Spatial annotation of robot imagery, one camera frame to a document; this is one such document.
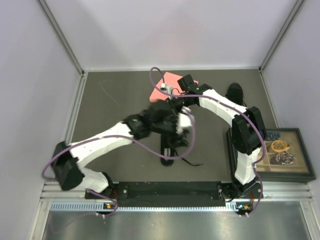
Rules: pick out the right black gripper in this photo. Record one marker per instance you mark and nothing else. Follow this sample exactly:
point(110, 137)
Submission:
point(170, 100)

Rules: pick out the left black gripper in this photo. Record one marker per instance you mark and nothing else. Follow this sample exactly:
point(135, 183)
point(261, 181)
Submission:
point(181, 140)

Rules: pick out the black sneaker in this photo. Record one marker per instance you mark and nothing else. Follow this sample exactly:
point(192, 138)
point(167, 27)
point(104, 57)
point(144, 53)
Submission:
point(167, 149)
point(235, 94)

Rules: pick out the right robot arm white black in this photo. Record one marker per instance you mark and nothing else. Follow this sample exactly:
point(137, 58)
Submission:
point(247, 128)

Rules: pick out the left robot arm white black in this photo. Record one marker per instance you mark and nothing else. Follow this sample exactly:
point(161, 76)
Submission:
point(70, 160)

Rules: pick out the pink folded cloth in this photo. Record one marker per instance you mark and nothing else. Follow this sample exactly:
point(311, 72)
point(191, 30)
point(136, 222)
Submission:
point(170, 79)

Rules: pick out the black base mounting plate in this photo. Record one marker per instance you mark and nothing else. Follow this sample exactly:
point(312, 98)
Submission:
point(178, 201)

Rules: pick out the dark framed compartment box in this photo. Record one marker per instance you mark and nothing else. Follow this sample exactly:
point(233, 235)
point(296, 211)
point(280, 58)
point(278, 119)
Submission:
point(286, 158)

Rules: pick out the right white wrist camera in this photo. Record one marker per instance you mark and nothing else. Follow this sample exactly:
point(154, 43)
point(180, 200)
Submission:
point(166, 88)

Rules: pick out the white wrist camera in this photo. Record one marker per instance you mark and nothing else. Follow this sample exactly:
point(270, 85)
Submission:
point(166, 88)
point(185, 120)

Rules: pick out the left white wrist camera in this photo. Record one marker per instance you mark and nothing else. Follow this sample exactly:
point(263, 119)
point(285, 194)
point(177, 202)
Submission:
point(185, 120)

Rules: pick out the grey slotted cable duct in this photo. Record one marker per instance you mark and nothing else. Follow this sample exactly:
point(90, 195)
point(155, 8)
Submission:
point(87, 206)

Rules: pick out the aluminium frame rail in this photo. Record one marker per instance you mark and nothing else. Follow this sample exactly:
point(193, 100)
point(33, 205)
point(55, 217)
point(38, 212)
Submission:
point(271, 191)

